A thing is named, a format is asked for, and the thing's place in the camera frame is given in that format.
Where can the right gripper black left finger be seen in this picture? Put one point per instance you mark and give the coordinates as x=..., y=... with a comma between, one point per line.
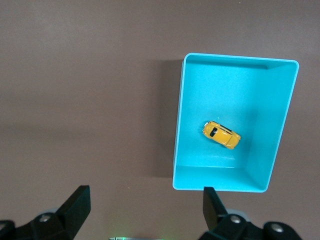
x=70, y=215

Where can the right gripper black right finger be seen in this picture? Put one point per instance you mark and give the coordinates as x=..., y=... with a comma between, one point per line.
x=220, y=220

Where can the yellow beetle toy car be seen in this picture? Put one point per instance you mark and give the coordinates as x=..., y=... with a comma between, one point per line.
x=221, y=135

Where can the turquoise plastic bin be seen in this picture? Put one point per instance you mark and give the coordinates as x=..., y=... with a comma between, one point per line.
x=225, y=95

